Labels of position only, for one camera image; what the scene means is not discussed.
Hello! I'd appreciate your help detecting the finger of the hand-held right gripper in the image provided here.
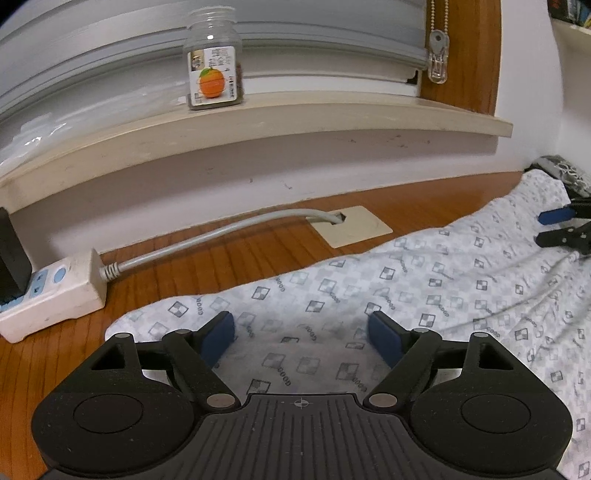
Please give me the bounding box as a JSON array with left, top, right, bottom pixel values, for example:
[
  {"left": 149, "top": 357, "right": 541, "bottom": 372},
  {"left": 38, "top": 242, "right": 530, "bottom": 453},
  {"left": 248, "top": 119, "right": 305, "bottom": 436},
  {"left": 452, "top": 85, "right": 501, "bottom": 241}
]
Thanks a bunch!
[
  {"left": 534, "top": 222, "right": 591, "bottom": 257},
  {"left": 538, "top": 198, "right": 591, "bottom": 227}
]

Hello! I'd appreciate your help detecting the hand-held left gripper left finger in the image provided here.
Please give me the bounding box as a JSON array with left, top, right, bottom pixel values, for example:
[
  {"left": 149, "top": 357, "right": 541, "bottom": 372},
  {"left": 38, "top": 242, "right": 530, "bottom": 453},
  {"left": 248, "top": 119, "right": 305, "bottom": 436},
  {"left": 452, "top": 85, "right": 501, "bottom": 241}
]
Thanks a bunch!
[{"left": 90, "top": 311, "right": 241, "bottom": 411}]

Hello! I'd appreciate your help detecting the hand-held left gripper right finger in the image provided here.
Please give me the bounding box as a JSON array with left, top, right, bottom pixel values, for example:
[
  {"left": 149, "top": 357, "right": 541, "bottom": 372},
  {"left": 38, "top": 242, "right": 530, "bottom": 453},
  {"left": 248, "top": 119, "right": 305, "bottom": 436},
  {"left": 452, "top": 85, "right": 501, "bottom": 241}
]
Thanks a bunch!
[{"left": 365, "top": 311, "right": 515, "bottom": 409}]

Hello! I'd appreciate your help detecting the white patterned shirt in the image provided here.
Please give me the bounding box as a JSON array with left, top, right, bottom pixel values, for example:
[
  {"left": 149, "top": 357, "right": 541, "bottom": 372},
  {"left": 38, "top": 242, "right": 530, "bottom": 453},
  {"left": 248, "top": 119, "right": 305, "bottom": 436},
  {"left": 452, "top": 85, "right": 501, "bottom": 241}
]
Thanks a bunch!
[{"left": 105, "top": 168, "right": 591, "bottom": 479}]

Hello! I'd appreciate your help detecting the grey printed t-shirt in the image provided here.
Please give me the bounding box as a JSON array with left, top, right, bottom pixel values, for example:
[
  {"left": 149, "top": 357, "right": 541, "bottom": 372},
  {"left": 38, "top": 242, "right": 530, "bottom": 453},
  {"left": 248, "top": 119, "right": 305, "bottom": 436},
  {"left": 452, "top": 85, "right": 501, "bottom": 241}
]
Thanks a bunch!
[{"left": 531, "top": 156, "right": 591, "bottom": 197}]

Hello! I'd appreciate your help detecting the beige floor outlet plate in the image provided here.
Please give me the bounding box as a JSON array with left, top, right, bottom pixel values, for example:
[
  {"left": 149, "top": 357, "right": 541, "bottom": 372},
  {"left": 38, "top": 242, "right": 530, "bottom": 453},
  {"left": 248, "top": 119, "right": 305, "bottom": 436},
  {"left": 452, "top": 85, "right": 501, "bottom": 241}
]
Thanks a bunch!
[{"left": 305, "top": 206, "right": 393, "bottom": 249}]

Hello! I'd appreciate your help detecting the white power strip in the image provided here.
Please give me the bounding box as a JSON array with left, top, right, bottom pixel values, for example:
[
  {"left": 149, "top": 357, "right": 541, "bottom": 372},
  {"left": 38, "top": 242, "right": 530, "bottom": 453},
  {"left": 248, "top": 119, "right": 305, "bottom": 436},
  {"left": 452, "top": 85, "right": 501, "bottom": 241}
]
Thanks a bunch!
[{"left": 0, "top": 248, "right": 108, "bottom": 344}]

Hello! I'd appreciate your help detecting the row of books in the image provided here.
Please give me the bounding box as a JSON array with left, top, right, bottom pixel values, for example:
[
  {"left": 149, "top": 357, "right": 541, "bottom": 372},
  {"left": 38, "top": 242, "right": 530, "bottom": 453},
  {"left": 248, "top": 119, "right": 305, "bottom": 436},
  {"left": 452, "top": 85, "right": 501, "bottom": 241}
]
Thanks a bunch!
[{"left": 547, "top": 0, "right": 591, "bottom": 27}]

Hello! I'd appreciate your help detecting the beige window sill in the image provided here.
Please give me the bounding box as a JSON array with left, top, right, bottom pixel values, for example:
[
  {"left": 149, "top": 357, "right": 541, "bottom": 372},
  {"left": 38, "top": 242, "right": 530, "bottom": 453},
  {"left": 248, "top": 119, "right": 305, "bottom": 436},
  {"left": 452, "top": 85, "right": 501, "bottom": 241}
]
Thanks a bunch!
[{"left": 0, "top": 92, "right": 515, "bottom": 211}]

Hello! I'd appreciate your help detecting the black power adapter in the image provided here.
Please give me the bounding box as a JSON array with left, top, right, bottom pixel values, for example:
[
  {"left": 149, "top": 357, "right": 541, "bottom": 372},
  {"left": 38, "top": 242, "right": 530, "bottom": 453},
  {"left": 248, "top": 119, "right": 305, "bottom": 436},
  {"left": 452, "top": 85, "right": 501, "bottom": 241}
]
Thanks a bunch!
[{"left": 0, "top": 207, "right": 33, "bottom": 301}]

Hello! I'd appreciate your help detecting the clear jar with orange label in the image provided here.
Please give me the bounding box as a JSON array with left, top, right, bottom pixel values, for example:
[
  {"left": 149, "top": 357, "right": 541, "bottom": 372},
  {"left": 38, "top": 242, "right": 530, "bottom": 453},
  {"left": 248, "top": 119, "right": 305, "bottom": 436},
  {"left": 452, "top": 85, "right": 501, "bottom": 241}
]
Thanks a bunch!
[{"left": 184, "top": 7, "right": 245, "bottom": 112}]

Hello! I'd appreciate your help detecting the grey window blind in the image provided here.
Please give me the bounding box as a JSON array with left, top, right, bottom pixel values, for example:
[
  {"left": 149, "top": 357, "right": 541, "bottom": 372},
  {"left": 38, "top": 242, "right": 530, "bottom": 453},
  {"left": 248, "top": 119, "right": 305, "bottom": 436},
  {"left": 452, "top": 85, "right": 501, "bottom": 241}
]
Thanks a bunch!
[{"left": 0, "top": 0, "right": 428, "bottom": 117}]

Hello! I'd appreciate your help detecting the grey power cable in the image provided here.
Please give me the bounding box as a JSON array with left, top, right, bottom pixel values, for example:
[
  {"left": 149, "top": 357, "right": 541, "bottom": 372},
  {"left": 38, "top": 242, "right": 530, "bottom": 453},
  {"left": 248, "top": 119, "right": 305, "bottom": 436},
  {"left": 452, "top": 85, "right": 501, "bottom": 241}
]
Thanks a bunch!
[{"left": 99, "top": 209, "right": 345, "bottom": 280}]

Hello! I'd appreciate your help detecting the cream wall shelf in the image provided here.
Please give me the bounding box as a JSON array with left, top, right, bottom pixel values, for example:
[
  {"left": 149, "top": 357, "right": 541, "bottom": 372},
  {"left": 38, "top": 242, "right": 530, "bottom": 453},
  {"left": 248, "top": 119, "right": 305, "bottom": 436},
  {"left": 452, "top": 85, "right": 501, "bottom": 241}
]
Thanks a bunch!
[{"left": 551, "top": 18, "right": 591, "bottom": 117}]

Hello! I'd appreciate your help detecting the wooden window frame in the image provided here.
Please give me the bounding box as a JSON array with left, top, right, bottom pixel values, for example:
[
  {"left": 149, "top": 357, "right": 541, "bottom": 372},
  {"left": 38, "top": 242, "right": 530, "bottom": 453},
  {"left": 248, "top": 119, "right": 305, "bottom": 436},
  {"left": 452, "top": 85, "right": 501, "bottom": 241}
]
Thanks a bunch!
[{"left": 418, "top": 0, "right": 503, "bottom": 116}]

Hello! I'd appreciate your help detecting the clear blind cord pull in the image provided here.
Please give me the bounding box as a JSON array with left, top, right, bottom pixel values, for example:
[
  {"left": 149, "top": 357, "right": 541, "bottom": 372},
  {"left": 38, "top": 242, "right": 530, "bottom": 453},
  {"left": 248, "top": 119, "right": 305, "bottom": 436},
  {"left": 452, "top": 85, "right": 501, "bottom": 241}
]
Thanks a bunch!
[{"left": 426, "top": 0, "right": 450, "bottom": 84}]

